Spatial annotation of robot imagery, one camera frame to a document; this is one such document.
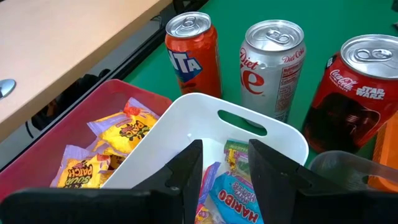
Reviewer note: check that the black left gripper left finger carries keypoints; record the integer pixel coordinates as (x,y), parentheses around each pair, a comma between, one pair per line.
(174,193)

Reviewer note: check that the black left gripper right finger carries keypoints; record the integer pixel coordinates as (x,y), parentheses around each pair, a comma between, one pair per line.
(280,193)

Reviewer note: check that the purple blue candy packet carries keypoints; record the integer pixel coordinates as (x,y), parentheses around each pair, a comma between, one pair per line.
(208,180)

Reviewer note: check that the blue Haribo candy packet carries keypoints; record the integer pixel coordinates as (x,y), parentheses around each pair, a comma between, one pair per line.
(233,199)

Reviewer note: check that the purple multicolour candy packet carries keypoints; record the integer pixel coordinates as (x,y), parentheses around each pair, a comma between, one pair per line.
(236,158)

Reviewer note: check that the yellow Sour Patch candy packet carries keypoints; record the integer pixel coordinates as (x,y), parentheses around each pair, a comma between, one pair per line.
(109,157)
(82,172)
(127,130)

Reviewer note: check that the yellow pink candy packet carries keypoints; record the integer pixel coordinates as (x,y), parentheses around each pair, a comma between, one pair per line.
(203,217)

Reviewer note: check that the clear plastic bin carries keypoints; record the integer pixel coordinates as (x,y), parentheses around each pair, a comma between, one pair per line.
(335,168)

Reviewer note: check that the white plastic bin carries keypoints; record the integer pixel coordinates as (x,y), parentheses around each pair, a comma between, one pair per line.
(192,115)

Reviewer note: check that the red Coca-Cola can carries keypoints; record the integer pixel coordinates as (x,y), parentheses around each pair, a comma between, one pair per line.
(351,118)

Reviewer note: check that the silver Diet Coke can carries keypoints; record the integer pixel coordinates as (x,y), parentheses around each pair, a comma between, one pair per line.
(270,77)

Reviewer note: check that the orange plastic bin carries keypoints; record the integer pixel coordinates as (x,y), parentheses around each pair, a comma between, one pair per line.
(388,149)

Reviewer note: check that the dark red plastic bin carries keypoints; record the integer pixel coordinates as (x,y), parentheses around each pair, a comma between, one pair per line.
(46,149)

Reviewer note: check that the tan wooden desk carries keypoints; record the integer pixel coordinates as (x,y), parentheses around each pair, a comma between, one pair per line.
(62,37)

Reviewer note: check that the black table frame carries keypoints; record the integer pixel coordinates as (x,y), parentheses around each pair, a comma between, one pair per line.
(186,3)

